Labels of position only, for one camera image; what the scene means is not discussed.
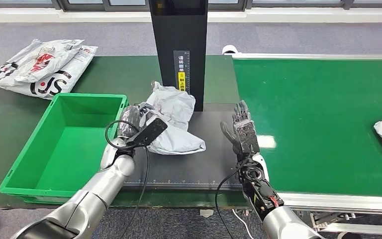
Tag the green conveyor belt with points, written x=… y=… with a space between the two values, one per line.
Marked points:
x=309 y=99

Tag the aluminium conveyor frame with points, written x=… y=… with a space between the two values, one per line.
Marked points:
x=309 y=56

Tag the white parcel bag red print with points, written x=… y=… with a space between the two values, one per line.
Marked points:
x=41 y=62

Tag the white parcel bag black letters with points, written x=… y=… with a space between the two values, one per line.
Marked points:
x=70 y=74

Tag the black inbound scanner machine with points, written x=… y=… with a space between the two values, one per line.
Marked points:
x=179 y=33

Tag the white clip under table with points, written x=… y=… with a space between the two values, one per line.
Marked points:
x=206 y=213

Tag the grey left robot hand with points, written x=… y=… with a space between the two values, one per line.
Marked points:
x=130 y=120

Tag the green plastic crate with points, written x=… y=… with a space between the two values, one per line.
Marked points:
x=65 y=158

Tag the black right wrist camera plate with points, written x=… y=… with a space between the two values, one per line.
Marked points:
x=247 y=137

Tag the black left wrist camera plate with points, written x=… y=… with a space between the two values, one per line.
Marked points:
x=151 y=130

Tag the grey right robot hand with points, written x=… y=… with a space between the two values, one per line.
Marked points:
x=242 y=113

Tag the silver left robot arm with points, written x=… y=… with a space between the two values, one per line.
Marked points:
x=89 y=198

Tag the black wrist camera plate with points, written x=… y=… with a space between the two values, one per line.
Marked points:
x=247 y=137
x=151 y=130

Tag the black yellow label sticker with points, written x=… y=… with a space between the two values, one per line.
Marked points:
x=181 y=72

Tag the white conveyor end roller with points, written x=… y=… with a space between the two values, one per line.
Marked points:
x=230 y=49

